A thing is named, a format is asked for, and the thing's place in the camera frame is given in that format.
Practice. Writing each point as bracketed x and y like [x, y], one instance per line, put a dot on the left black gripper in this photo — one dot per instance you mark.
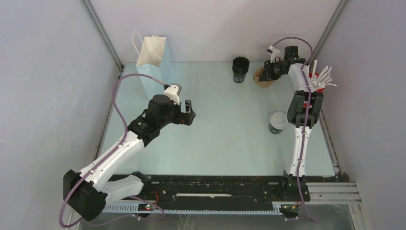
[185, 118]

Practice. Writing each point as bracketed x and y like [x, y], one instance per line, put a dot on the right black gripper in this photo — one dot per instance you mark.
[268, 74]

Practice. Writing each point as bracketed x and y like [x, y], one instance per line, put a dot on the white cup lid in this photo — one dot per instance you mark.
[278, 118]

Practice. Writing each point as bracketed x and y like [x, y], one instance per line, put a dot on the light blue paper bag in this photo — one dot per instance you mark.
[154, 59]

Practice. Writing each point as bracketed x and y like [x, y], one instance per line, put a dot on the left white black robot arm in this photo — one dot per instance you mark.
[117, 155]

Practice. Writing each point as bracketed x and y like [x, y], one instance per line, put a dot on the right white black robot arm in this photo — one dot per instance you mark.
[303, 114]

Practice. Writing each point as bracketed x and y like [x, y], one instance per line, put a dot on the brown pulp cup carrier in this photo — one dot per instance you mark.
[262, 84]

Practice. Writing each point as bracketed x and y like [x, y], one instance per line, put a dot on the black paper cup stack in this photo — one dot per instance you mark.
[240, 66]

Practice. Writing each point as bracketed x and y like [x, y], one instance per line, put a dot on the white wrapped straws bundle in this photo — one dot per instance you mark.
[324, 75]

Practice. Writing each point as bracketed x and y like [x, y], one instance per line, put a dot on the red cup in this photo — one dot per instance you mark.
[316, 82]

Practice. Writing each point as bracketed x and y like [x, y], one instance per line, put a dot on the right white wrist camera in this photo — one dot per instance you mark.
[275, 54]

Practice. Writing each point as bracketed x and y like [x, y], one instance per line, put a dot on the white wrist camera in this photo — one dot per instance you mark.
[173, 92]
[275, 54]

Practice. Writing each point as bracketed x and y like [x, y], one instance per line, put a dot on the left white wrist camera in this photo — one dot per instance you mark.
[173, 92]

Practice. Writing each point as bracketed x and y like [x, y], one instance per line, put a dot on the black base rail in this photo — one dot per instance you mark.
[209, 194]

